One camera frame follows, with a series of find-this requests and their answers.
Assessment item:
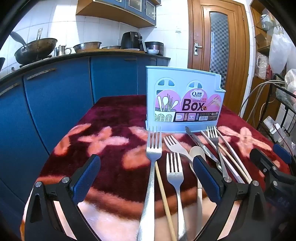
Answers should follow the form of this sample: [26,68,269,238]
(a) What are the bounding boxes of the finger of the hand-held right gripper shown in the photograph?
[249,148,290,183]
[272,143,293,165]

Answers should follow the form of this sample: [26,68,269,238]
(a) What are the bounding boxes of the black air fryer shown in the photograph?
[121,32,147,52]

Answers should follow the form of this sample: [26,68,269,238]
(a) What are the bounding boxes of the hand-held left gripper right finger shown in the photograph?
[192,156,270,241]

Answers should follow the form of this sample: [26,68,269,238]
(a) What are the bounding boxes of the large steel fork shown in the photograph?
[136,126,162,241]

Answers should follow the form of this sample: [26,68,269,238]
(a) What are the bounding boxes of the crumpled white plastic bag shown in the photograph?
[284,69,296,93]

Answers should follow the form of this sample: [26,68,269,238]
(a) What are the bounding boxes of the steel pitcher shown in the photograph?
[54,45,72,57]

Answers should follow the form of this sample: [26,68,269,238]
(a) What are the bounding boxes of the wooden chopstick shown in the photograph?
[154,161,177,241]
[217,142,251,183]

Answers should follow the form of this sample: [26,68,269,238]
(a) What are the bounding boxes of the steel mixing bowl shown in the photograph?
[73,42,102,53]

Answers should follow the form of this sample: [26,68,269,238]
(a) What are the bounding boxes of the black wire rack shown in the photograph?
[256,82,296,149]

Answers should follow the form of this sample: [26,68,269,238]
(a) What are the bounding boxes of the blue wall cabinet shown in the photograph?
[76,0,161,29]

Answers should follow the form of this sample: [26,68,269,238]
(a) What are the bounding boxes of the dark wok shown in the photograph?
[14,28,58,65]

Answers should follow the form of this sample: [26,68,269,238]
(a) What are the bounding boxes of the wooden door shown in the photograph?
[187,0,250,116]

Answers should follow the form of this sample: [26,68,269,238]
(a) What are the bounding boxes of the red floral blanket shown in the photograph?
[21,95,292,241]

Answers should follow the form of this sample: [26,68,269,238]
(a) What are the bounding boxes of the wooden shelf unit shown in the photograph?
[249,0,288,130]

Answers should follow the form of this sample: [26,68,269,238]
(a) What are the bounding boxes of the pink and white bag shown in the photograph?
[254,53,270,79]

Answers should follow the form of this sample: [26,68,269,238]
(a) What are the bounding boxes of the light blue utensil box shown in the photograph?
[145,65,226,133]

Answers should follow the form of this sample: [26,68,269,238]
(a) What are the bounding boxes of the white plastic fork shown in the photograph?
[163,135,195,164]

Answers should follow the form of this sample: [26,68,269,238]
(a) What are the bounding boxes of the blue base cabinet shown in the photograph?
[0,56,170,232]

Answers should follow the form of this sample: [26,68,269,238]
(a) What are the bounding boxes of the dark rice cooker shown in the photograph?
[145,41,164,55]

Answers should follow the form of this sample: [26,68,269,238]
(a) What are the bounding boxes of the white cables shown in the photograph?
[239,79,286,123]

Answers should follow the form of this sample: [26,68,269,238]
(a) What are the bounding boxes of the steel table knife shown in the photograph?
[185,126,223,171]

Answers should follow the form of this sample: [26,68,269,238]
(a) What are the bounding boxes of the silver chopstick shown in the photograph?
[216,128,252,183]
[200,130,244,184]

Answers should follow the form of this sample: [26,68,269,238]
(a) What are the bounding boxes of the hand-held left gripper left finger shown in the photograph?
[25,154,102,241]

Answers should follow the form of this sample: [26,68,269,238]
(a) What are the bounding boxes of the cardboard box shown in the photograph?
[254,33,271,49]

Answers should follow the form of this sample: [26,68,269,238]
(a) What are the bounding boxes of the white power strip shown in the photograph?
[263,116,286,144]

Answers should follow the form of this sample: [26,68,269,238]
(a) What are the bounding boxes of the white plastic spoon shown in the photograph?
[189,146,206,241]

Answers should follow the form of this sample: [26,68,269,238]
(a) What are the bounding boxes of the gas stove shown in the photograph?
[19,54,53,68]

